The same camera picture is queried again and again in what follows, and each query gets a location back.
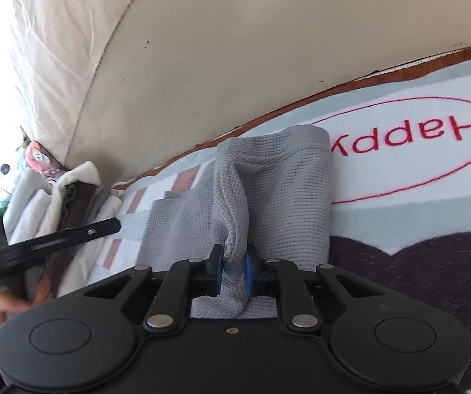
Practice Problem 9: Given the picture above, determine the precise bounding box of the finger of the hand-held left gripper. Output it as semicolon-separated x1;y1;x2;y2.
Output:
8;218;122;256

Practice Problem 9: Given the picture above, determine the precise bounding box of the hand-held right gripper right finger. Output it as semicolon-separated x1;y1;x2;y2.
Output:
244;244;390;331

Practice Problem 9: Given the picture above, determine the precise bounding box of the stack of folded clothes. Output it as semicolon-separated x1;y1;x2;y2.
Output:
3;160;121;296

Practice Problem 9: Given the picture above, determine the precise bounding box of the plush toy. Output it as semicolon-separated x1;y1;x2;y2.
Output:
16;140;66;182

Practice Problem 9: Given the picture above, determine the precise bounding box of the beige bed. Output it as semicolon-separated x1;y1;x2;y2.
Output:
0;0;471;171

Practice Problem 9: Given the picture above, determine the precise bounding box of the grey waffle-knit shirt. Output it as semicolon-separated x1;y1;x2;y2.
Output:
137;125;341;321

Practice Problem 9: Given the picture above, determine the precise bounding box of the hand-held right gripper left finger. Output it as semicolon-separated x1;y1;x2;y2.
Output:
83;244;224;331

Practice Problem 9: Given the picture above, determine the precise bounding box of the checked rug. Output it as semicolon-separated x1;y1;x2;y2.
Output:
88;41;471;394

